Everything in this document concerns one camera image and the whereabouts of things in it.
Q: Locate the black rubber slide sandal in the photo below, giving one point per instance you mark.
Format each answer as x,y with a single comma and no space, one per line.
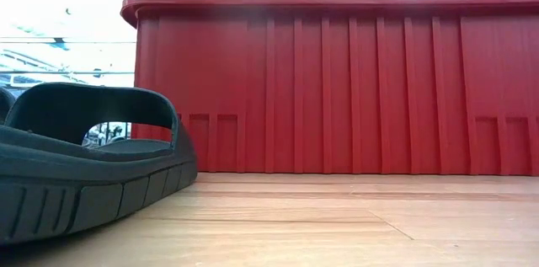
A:
63,183

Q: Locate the red plastic bin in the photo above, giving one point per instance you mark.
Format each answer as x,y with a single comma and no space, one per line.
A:
337,90

